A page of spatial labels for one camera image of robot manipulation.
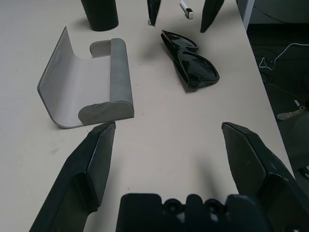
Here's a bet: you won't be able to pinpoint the white floor cable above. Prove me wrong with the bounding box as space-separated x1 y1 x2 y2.
259 43 309 71

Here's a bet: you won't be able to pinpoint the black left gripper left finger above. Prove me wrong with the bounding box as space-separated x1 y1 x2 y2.
30 121 116 232

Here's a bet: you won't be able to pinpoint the grey white sneaker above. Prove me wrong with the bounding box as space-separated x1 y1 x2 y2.
277 105 307 121

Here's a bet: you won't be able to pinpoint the black plastic cup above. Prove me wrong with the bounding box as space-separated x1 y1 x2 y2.
81 0 119 32

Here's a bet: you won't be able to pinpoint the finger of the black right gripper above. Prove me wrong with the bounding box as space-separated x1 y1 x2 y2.
199 0 224 34
146 0 162 26

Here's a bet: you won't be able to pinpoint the grey glasses case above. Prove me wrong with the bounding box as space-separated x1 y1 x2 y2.
36 26 135 130

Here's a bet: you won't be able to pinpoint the white marker black cap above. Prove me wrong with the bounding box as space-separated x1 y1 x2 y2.
180 0 195 19

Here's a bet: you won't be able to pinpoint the black sunglasses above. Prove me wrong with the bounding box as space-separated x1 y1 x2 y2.
160 29 220 93

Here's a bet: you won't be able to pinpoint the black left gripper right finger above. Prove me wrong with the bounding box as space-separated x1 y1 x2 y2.
221 122 309 232

